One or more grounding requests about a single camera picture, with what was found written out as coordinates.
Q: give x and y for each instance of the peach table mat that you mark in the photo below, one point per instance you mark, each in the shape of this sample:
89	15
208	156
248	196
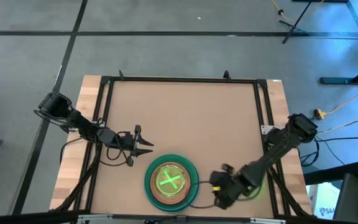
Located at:
197	118

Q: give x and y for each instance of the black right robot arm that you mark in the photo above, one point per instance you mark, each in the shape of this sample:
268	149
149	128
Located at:
275	152

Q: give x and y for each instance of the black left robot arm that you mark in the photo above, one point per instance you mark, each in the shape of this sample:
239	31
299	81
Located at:
79	123

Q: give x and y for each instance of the black desk frame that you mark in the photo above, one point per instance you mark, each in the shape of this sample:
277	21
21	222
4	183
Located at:
337	81

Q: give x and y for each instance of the black desk foot bar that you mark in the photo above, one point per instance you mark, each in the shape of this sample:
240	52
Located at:
328	175

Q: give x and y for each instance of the black camera mount beam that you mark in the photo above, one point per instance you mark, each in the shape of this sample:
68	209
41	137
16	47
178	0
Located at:
26	217

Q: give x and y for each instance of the silver right arm base bracket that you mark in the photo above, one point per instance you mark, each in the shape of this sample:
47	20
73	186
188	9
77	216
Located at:
266	129

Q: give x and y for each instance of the white cardboard box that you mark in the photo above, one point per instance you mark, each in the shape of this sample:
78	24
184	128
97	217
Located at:
322	199

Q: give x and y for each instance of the orange plastic plate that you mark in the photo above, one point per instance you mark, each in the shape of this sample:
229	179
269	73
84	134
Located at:
169	201

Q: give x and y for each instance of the black tripod stand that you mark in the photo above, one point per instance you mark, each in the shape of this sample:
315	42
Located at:
291	28

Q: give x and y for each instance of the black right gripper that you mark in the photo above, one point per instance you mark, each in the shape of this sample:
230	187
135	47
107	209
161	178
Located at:
228	185

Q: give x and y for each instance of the large green plastic plate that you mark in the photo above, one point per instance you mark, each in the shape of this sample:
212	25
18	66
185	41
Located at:
148	183

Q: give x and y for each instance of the black aluminium table frame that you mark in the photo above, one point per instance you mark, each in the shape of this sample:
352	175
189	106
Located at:
182	79

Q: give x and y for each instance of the silver left arm base bracket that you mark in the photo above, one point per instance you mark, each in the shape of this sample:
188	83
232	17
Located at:
100	124

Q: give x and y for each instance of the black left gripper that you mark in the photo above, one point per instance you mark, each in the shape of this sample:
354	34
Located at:
126	140

